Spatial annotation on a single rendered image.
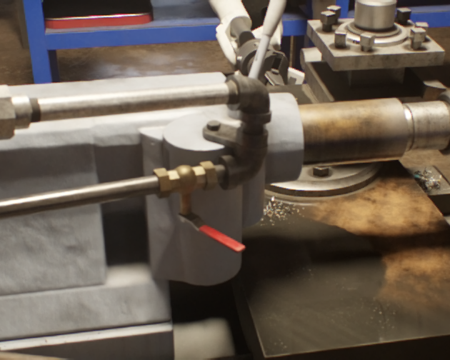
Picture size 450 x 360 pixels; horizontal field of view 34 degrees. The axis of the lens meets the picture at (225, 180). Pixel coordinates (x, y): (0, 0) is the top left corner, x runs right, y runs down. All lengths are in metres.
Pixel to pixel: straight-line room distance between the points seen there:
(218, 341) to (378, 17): 0.55
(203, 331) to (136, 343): 0.33
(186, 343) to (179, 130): 0.46
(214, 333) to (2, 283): 0.42
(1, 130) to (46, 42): 2.06
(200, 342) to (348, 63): 0.48
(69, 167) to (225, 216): 0.18
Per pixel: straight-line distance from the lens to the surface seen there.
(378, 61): 1.10
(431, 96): 1.13
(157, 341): 0.87
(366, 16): 1.13
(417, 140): 0.96
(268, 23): 0.83
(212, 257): 0.82
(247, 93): 0.71
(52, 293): 0.86
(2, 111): 0.62
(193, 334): 1.17
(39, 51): 2.69
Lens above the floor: 1.51
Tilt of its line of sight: 30 degrees down
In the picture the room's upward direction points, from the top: straight up
